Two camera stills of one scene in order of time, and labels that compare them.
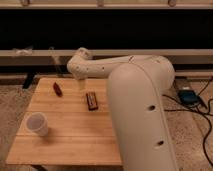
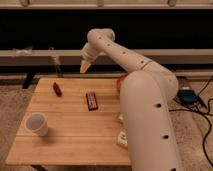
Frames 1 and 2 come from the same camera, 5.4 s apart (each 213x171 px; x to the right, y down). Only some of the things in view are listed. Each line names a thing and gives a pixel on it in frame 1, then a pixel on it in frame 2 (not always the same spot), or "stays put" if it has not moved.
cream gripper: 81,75 -> 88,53
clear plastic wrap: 26,52 stays put
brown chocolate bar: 92,101 stays put
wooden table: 66,125 stays put
